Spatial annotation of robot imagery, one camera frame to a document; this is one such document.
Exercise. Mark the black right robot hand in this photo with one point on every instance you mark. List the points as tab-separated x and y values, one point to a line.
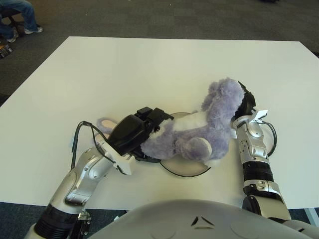
249	104

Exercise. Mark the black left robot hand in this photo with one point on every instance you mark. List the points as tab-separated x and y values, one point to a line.
127	132

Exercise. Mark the purple plush bunny doll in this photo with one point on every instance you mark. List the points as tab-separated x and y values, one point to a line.
199	134

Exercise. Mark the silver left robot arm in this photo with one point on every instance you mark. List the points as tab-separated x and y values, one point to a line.
79	174

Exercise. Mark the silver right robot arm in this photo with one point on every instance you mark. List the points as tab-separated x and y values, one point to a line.
254	149

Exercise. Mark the white plate with black rim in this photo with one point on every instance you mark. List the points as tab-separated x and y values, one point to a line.
184	169

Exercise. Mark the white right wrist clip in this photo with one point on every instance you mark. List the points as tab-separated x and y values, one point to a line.
260	115

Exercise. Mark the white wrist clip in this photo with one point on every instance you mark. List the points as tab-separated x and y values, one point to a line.
260	115
122	164

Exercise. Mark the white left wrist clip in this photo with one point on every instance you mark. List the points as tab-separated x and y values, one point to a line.
122	164

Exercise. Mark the grey robot torso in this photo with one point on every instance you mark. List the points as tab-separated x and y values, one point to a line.
199	224

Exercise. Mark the white table leg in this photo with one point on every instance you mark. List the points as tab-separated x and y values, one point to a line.
312	216

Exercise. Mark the dark object on floor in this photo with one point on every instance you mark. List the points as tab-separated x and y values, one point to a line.
5	51

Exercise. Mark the seated person in jeans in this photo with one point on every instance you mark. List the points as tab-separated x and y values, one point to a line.
25	15

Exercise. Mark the black office chair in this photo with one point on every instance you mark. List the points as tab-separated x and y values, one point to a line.
11	18

